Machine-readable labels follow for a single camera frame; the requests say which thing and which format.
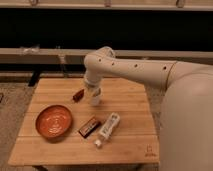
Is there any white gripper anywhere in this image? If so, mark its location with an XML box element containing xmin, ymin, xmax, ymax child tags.
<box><xmin>84</xmin><ymin>76</ymin><xmax>101</xmax><ymax>106</ymax></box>

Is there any orange ceramic bowl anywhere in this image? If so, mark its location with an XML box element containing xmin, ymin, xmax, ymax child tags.
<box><xmin>35</xmin><ymin>105</ymin><xmax>73</xmax><ymax>139</ymax></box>

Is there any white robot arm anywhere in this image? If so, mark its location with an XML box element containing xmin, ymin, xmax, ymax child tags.
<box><xmin>84</xmin><ymin>47</ymin><xmax>213</xmax><ymax>171</ymax></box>

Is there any brown chocolate bar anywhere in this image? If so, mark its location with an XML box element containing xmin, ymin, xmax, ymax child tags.
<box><xmin>78</xmin><ymin>117</ymin><xmax>101</xmax><ymax>138</ymax></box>

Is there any clear plastic water bottle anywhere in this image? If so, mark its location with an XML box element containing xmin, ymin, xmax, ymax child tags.
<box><xmin>94</xmin><ymin>113</ymin><xmax>120</xmax><ymax>148</ymax></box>

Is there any wooden table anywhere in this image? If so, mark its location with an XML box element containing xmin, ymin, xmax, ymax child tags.
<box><xmin>7</xmin><ymin>77</ymin><xmax>161</xmax><ymax>171</ymax></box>

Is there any grey metal rail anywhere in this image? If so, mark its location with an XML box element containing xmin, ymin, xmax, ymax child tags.
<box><xmin>0</xmin><ymin>48</ymin><xmax>213</xmax><ymax>64</ymax></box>

